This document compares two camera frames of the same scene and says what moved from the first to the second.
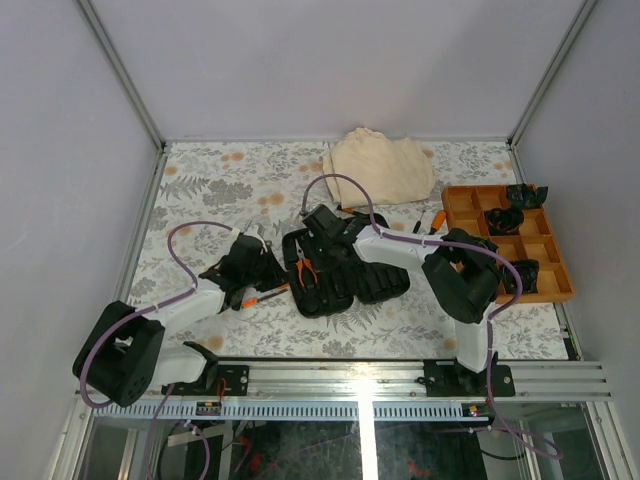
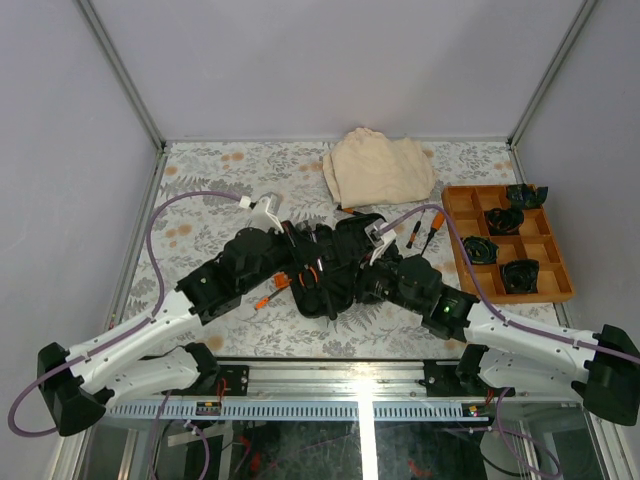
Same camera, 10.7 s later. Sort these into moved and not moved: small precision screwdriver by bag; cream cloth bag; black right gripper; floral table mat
Moved: black right gripper
Not moved: floral table mat; cream cloth bag; small precision screwdriver by bag
